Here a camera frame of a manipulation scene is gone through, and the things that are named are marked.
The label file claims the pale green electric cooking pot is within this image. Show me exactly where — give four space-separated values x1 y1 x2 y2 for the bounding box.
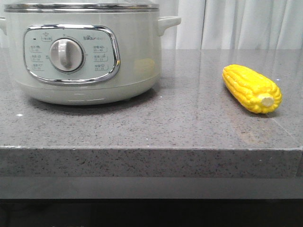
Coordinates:
0 3 181 105

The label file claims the glass pot lid steel rim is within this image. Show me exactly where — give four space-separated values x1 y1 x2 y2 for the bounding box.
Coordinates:
4 0 160 13

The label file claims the white pleated curtain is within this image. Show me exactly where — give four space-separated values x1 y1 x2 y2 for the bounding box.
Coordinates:
0 0 303 54

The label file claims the yellow plastic corn cob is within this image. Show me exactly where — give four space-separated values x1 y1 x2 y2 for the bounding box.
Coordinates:
222 64 282 114

